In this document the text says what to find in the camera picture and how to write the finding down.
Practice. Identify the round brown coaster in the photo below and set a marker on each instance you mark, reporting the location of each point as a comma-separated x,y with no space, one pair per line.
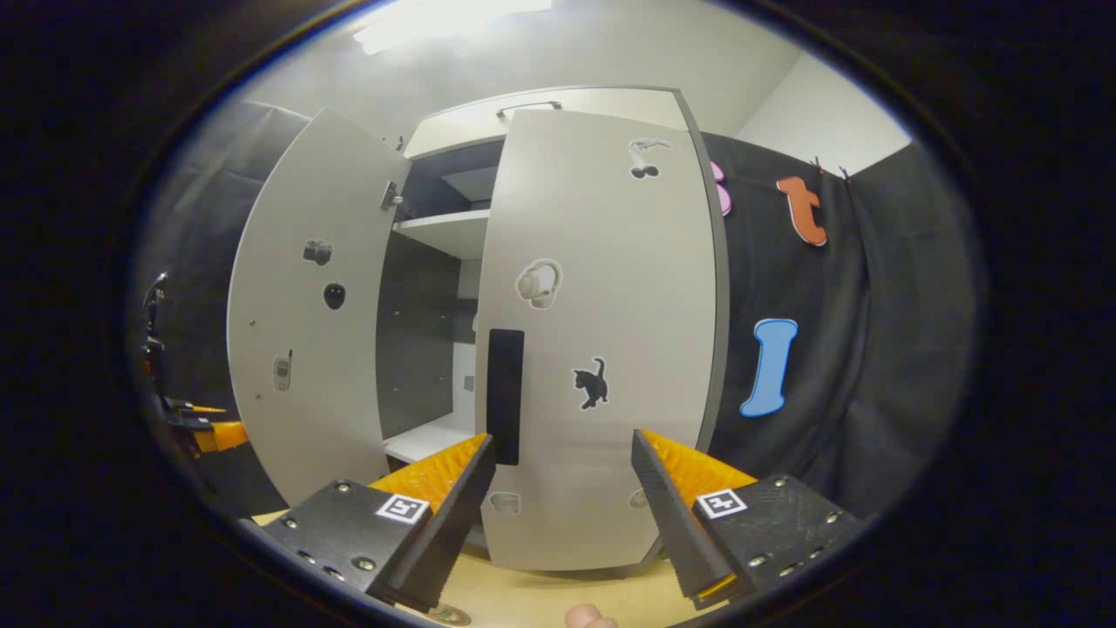
449,615

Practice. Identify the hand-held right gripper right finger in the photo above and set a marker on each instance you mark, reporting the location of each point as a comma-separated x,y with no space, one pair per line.
671,523

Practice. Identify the white cabinet drawer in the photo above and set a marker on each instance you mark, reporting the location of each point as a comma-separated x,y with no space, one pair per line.
453,129

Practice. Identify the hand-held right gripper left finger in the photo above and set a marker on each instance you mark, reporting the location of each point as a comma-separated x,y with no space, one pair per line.
453,523

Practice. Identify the white cabinet shelf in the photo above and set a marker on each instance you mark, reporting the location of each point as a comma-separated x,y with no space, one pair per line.
427,440
445,231

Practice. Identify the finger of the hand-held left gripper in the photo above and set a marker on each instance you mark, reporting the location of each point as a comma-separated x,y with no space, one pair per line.
222,436
205,408

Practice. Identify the black backdrop cloth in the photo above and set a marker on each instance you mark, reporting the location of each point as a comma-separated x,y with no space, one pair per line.
872,349

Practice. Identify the white cabinet door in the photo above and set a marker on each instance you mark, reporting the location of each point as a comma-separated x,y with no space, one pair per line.
314,349
610,288

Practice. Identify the metal door hinge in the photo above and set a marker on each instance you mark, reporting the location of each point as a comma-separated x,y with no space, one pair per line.
390,196

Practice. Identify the white and grey cabinet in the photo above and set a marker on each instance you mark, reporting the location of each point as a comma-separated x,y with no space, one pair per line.
418,331

